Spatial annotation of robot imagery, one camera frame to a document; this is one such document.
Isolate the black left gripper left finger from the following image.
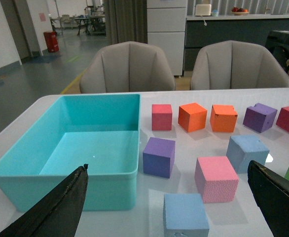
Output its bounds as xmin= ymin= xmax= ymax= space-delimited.
xmin=0 ymin=164 xmax=88 ymax=237

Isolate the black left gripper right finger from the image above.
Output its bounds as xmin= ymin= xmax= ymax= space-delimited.
xmin=248 ymin=160 xmax=289 ymax=237

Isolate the light blue foam block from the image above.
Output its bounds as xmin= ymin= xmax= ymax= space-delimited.
xmin=163 ymin=194 xmax=210 ymax=237
xmin=226 ymin=135 xmax=270 ymax=174

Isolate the pink foam block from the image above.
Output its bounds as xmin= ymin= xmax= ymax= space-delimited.
xmin=194 ymin=156 xmax=239 ymax=203

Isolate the teal plastic bin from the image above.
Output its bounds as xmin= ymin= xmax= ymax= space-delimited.
xmin=0 ymin=94 xmax=141 ymax=212

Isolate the notched purple foam block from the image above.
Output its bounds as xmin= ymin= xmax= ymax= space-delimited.
xmin=243 ymin=103 xmax=278 ymax=133

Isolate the right orange foam block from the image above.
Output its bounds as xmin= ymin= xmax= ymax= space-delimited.
xmin=210 ymin=105 xmax=238 ymax=133

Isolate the orange foam block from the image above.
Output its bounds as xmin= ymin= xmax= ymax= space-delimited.
xmin=210 ymin=105 xmax=238 ymax=133
xmin=178 ymin=103 xmax=208 ymax=132

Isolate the left purple foam block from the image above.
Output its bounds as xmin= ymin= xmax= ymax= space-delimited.
xmin=143 ymin=137 xmax=176 ymax=178

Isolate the left orange foam block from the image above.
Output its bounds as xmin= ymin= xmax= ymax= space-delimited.
xmin=178 ymin=103 xmax=208 ymax=132

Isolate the left red foam block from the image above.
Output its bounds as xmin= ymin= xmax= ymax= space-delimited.
xmin=151 ymin=104 xmax=173 ymax=131

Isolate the right beige chair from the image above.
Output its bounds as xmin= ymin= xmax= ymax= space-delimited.
xmin=190 ymin=40 xmax=289 ymax=90

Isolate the beige chair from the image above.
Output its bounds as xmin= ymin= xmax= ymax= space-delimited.
xmin=79 ymin=41 xmax=176 ymax=93
xmin=190 ymin=40 xmax=289 ymax=90

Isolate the black appliance at right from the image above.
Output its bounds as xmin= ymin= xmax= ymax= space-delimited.
xmin=265 ymin=30 xmax=289 ymax=72

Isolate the left beige chair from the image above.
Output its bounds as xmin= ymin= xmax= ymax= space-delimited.
xmin=79 ymin=41 xmax=176 ymax=93

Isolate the red bin on floor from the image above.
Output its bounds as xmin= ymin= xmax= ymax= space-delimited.
xmin=43 ymin=31 xmax=59 ymax=53

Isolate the dark grey counter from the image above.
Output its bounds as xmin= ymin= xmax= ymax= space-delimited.
xmin=183 ymin=14 xmax=289 ymax=72

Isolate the fruit bowl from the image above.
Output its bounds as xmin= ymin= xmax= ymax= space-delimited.
xmin=231 ymin=7 xmax=249 ymax=16

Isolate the white toaster box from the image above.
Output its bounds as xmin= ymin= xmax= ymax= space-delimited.
xmin=195 ymin=4 xmax=212 ymax=16

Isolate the white drawer cabinet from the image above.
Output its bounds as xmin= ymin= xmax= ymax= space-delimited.
xmin=147 ymin=0 xmax=188 ymax=76

